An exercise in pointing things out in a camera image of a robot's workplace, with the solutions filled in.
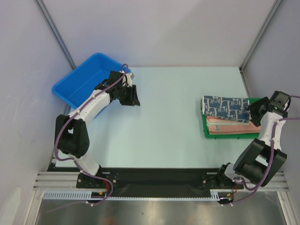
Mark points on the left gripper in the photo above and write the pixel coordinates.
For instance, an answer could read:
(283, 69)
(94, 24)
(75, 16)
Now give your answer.
(132, 100)

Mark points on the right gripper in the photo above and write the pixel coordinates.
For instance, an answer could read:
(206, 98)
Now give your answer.
(255, 113)

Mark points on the pink towel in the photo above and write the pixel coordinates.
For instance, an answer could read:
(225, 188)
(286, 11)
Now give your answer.
(234, 129)
(213, 121)

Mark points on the patterned towel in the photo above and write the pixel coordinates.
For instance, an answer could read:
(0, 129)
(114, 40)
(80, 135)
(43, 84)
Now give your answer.
(225, 108)

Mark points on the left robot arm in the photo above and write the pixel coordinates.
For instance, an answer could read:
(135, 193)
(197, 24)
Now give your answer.
(71, 133)

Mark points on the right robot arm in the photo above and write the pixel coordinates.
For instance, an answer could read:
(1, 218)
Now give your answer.
(263, 157)

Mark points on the green plastic tray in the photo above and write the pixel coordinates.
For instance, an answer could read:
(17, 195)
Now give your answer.
(236, 136)

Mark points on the blue plastic bin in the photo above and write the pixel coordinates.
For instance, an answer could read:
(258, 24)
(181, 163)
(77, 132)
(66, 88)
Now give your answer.
(77, 86)

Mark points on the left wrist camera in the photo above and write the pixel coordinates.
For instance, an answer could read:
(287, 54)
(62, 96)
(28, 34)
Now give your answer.
(127, 80)

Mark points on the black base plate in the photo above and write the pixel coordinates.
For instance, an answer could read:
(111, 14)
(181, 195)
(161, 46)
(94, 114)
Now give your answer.
(159, 182)

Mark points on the aluminium frame rail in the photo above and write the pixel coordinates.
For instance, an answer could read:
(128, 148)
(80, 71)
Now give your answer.
(69, 180)

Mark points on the white slotted cable duct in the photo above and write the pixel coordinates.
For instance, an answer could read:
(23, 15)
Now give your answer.
(74, 195)

